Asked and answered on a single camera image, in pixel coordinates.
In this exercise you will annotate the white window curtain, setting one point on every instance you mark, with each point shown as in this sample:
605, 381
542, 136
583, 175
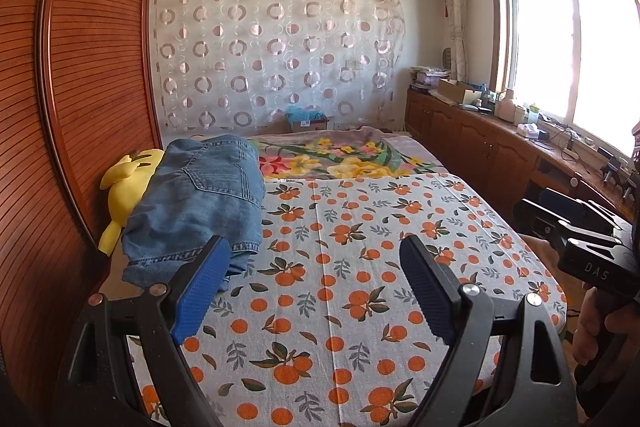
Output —
454, 7

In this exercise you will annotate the stack of books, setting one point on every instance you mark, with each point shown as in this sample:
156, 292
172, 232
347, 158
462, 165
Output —
427, 77

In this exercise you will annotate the person's right hand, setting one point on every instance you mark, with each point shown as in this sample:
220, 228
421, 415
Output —
592, 327

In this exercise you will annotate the wooden framed window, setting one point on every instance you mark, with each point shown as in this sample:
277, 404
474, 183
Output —
570, 37

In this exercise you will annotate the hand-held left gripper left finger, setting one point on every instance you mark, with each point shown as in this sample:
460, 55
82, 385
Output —
200, 292

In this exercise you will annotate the small white box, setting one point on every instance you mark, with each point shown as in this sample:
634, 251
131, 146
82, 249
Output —
530, 129

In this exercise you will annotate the white plastic bottle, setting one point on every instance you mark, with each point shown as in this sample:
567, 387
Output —
506, 107

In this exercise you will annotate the orange fruit print bed sheet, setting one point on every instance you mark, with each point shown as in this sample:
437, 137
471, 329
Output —
350, 307

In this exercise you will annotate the yellow plush toy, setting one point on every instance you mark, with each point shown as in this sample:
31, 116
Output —
127, 187

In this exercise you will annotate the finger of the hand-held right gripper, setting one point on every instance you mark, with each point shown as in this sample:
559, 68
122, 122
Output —
540, 224
580, 219

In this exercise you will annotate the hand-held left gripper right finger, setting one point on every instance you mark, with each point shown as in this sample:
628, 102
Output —
427, 292

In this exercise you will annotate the circle pattern sheer curtain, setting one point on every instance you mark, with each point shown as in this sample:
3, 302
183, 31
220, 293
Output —
275, 52

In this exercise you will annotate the light blue jeans pants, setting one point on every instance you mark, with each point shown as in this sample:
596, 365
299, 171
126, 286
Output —
200, 197

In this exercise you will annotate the long wooden cabinet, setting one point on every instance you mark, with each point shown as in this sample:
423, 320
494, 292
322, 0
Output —
480, 142

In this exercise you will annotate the open cardboard box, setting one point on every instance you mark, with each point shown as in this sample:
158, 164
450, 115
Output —
457, 92

